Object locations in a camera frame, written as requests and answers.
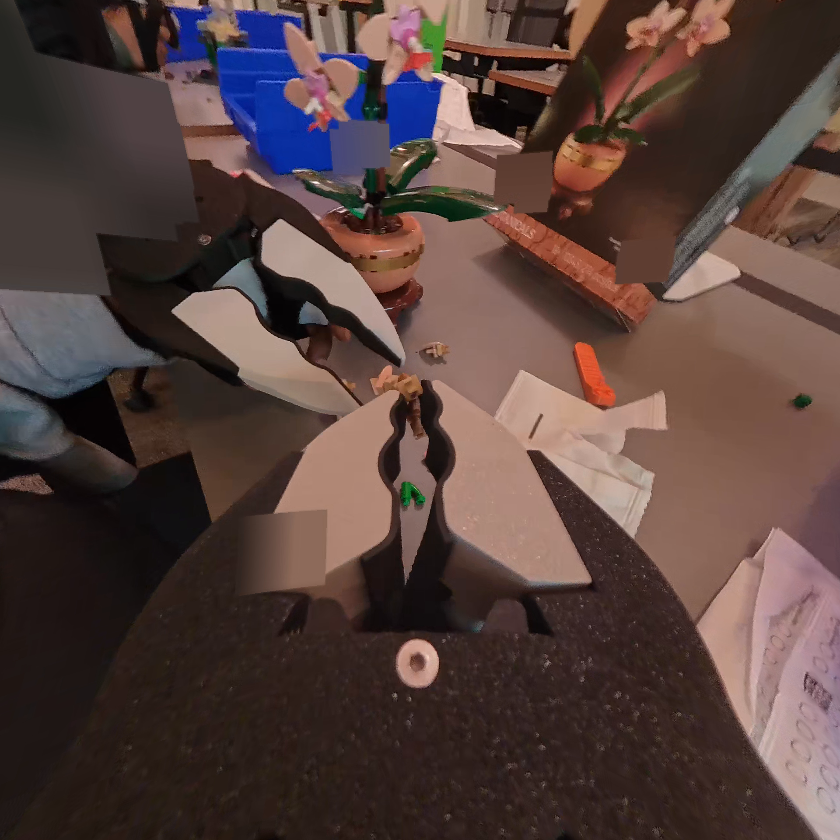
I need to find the brick orchid model in pot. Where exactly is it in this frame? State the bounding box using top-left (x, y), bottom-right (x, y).
top-left (282, 0), bottom-right (506, 326)

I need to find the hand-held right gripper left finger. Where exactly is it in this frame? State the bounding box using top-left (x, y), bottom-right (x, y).
top-left (274, 392), bottom-right (421, 627)

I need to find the black orchid set box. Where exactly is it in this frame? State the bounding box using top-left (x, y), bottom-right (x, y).
top-left (482, 0), bottom-right (840, 332)

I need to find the printed white paper sheet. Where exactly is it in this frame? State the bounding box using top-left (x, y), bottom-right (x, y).
top-left (696, 527), bottom-right (840, 840)

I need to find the person's left hand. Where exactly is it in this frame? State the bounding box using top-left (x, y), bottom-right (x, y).
top-left (305, 320), bottom-right (353, 363)

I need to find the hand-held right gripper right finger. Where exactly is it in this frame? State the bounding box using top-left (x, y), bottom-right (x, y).
top-left (407, 379), bottom-right (593, 627)

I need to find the wooden-top desk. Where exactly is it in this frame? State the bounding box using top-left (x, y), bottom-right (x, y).
top-left (487, 67), bottom-right (567, 132)
top-left (445, 36), bottom-right (573, 86)

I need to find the white crumpled paper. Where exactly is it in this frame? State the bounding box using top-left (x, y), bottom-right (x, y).
top-left (432, 73), bottom-right (522, 151)

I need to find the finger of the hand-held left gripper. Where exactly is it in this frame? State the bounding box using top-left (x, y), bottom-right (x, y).
top-left (172, 287), bottom-right (362, 416)
top-left (251, 218), bottom-right (406, 367)

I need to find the white paper bag black dash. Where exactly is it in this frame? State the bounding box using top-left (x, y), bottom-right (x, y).
top-left (494, 369), bottom-right (669, 455)

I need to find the grey desk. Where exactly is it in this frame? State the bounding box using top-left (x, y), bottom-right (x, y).
top-left (108, 118), bottom-right (840, 756)

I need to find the white stand base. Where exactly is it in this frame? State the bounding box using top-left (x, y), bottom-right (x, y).
top-left (661, 251), bottom-right (742, 303)

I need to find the orange brick separator tool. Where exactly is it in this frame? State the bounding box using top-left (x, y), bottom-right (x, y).
top-left (573, 341), bottom-right (618, 409)

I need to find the blue plastic bin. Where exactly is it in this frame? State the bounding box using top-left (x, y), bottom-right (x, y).
top-left (165, 5), bottom-right (306, 65)
top-left (215, 46), bottom-right (442, 177)

